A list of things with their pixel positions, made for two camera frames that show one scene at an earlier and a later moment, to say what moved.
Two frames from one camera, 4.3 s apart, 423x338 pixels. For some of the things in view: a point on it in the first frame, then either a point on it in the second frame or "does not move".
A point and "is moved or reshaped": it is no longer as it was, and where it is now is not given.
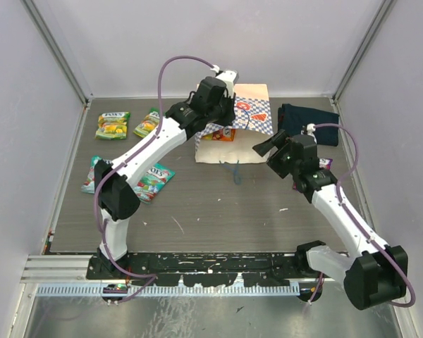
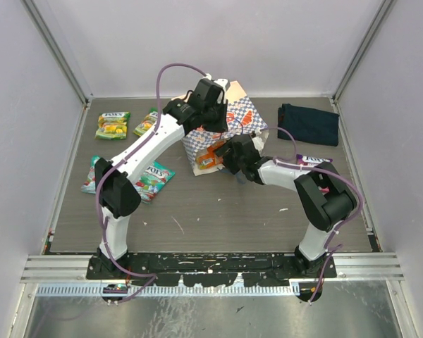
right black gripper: x=274 y=160 → x=227 y=162
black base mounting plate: x=261 y=269 does not move
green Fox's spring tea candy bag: x=112 y=125 does not move
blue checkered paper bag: x=252 y=122 is moved or reshaped
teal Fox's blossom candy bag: x=89 y=185 does not move
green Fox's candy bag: x=151 y=121 does not move
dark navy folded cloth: x=292 y=118 does not move
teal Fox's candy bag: x=154 y=179 does not move
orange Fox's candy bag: x=222 y=135 → x=211 y=159
